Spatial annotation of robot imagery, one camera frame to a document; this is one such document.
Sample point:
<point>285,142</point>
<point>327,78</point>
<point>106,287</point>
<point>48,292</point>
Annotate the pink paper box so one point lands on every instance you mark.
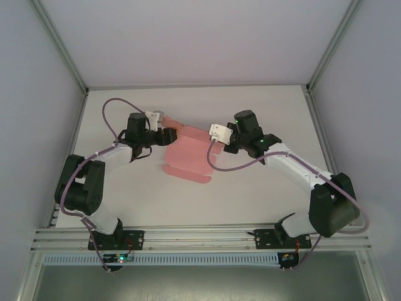
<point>188,150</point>

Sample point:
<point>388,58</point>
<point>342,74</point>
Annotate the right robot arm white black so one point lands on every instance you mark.
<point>297,169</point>

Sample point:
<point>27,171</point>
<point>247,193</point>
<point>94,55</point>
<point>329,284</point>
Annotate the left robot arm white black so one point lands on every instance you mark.
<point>94,194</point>

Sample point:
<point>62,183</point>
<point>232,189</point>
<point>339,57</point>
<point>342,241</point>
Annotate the small circuit board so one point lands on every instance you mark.
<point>120,258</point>
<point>286,258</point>

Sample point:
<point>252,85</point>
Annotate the aluminium table side rail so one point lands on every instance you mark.
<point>320,131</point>
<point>76,125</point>

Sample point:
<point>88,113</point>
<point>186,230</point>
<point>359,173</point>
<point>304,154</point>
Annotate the aluminium mounting rail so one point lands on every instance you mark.
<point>200,238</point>

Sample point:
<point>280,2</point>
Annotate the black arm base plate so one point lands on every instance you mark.
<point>136,235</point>
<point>264,238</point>

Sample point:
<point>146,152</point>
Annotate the aluminium frame post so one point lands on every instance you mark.
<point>61,47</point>
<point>332,47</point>

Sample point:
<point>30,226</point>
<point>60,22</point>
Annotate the aluminium frame leg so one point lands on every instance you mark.
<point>376,276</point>
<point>28,276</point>

